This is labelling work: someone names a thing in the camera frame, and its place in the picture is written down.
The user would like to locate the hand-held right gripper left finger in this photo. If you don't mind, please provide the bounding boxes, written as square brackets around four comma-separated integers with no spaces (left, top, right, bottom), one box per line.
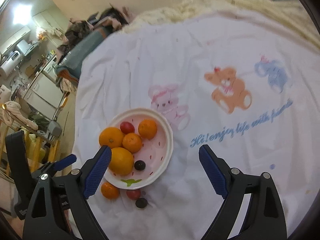
[22,145,112,240]

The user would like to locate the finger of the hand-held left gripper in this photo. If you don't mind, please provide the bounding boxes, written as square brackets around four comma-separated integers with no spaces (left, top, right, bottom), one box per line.
[37,154,77,178]

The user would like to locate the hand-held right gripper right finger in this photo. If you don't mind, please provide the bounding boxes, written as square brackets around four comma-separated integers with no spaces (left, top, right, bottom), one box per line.
[199,145,288,240]

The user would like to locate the small tangerine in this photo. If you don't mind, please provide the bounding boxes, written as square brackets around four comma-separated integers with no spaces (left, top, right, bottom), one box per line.
[138,119,158,140]
[101,181,120,200]
[122,133,143,153]

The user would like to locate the large orange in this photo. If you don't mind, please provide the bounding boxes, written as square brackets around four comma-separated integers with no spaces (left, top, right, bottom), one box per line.
[108,147,135,176]
[99,127,125,148]

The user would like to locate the red plum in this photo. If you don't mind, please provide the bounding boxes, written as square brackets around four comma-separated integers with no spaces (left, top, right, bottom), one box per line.
[126,189,142,200]
[120,121,135,135]

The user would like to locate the red plum top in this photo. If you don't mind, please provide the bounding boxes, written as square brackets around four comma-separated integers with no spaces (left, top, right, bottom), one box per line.
[120,121,135,135]

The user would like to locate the pink dotted plate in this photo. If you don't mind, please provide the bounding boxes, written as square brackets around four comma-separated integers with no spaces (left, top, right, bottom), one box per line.
[101,107,174,190]

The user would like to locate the yellow wooden chair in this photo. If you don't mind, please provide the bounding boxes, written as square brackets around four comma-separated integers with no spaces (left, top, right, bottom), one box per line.
[0,120,62,178]

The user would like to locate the grey metal dustpan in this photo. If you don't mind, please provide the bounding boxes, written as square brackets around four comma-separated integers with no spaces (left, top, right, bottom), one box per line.
[46,120,62,140]

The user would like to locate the beige towel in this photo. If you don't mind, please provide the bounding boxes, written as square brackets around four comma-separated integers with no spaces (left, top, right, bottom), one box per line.
[0,101,38,130]

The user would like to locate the white kitchen cabinets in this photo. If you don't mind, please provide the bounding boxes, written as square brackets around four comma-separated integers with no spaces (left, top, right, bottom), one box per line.
[25,55,70,110]

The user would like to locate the metal range hood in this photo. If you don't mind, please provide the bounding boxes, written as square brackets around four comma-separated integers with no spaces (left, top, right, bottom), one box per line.
[15,39,32,57]

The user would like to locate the white printed blanket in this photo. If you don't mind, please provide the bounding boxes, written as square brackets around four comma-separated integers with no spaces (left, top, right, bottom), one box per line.
[67,7,320,240]

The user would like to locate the pile of clothes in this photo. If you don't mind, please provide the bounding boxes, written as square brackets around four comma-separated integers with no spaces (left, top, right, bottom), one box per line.
[56,4,130,55]

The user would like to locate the cream quilt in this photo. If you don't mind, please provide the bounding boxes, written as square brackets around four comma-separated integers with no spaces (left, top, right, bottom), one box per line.
[122,0,320,45]

